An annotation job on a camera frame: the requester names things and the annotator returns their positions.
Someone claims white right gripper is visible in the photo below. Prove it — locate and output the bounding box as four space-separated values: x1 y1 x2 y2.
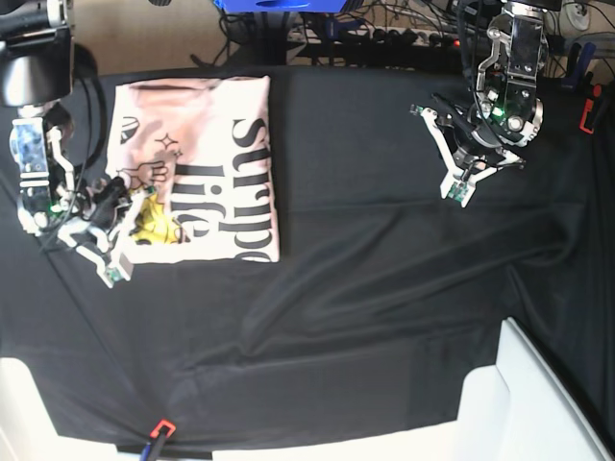
57 177 155 288

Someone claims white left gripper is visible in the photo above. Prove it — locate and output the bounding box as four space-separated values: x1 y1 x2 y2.
410 105 525 207

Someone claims pale pink T-shirt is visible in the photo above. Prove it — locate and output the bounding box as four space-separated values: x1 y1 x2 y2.
106 76 280 264

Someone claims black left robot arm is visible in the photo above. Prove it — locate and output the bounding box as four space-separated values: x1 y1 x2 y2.
410 1 562 206

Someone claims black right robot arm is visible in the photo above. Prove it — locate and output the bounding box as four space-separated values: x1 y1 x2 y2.
1 1 152 287

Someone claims black table cloth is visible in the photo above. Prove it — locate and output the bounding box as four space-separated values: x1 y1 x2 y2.
1 67 614 452

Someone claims black power strip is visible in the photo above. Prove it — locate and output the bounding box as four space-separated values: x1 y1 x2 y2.
287 26 465 49

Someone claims blue plastic base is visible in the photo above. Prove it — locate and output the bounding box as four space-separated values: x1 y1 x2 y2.
214 0 363 13

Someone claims red blue tool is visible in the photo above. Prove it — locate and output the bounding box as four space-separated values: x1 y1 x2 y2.
139 419 177 461

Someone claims red bracket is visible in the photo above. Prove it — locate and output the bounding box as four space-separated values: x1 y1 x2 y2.
578 85 603 134

